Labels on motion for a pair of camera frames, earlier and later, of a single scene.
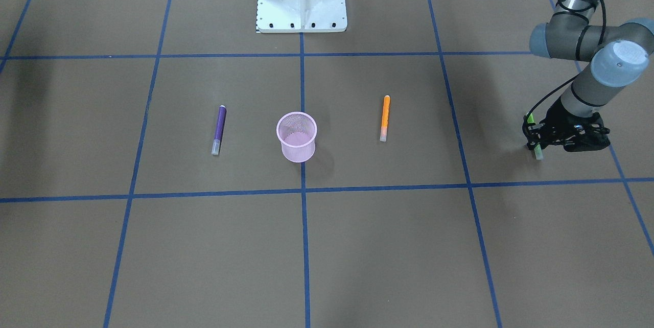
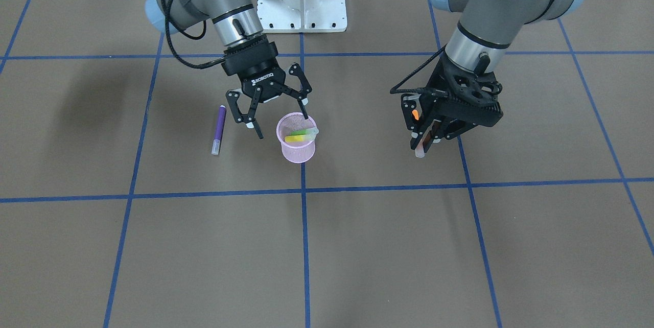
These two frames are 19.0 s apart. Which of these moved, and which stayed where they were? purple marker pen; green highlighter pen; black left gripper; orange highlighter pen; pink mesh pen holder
Moved: orange highlighter pen; green highlighter pen; black left gripper
Stayed: purple marker pen; pink mesh pen holder
